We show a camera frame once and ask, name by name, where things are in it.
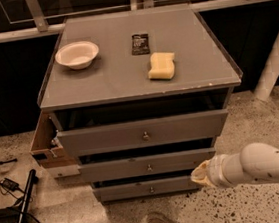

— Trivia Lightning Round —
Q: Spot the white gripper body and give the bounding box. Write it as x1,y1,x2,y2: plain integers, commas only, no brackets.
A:
207,154,236,189

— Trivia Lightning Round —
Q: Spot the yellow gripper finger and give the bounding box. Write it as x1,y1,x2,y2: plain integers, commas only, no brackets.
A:
190,160,212,187

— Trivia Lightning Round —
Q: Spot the grey drawer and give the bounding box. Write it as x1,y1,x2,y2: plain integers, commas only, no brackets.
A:
78,147,216,182
57,109,227,157
93,175,200,202

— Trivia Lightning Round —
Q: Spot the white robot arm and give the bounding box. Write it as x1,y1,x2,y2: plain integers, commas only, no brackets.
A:
190,142,279,189

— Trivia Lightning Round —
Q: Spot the grey drawer cabinet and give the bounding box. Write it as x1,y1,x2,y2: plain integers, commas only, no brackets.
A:
40,6,242,192

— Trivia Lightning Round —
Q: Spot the grey bottom drawer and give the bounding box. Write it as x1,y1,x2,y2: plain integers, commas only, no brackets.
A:
93,175,200,202

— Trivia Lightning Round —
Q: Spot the grey top drawer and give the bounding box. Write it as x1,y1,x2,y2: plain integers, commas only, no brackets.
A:
57,109,227,157

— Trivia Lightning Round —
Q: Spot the yellow sponge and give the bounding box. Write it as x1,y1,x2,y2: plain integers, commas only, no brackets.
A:
148,52,175,80

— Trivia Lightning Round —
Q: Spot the white diagonal pole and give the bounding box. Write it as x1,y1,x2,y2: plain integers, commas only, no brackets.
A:
254,32,279,101

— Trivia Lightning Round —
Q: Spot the black snack packet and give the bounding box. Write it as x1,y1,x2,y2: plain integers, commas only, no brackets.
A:
131,33,150,56

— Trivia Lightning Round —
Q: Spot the metal window railing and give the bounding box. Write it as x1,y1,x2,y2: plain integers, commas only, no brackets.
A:
0,0,279,45

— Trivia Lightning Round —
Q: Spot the black power adapter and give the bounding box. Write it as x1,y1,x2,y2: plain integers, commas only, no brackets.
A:
1,178,19,191

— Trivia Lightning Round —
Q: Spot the black pole on floor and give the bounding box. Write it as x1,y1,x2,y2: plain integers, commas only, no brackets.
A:
9,169,38,223

